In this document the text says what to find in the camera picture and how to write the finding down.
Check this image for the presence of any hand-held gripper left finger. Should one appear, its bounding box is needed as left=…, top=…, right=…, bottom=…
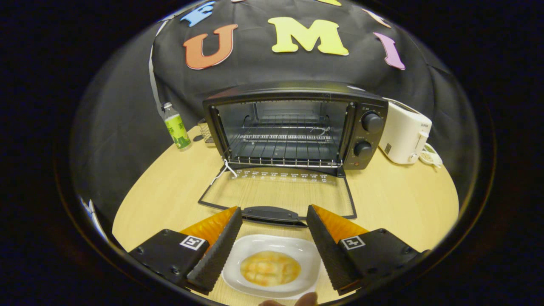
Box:
left=129, top=207, right=243, bottom=295

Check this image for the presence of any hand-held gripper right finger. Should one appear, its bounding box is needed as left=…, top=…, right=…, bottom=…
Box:
left=306, top=204, right=430, bottom=296

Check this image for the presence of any golden bread bun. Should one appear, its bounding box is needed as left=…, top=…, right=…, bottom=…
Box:
left=240, top=251, right=301, bottom=286

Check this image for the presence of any black toaster oven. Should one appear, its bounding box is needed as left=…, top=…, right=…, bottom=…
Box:
left=198, top=87, right=389, bottom=228

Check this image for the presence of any white pop-up toaster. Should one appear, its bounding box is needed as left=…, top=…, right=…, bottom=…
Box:
left=378, top=99, right=433, bottom=165

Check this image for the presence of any white square plate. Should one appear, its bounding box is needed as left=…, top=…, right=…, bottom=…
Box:
left=222, top=234, right=322, bottom=300

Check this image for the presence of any small clear glass jar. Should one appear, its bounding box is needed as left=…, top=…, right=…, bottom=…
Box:
left=198, top=119, right=215, bottom=144

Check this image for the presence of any green label plastic bottle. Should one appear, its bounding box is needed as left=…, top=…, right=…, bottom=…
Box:
left=162, top=102, right=192, bottom=150

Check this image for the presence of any white divided snack dish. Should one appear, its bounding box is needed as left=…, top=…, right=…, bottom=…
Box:
left=419, top=143, right=443, bottom=168

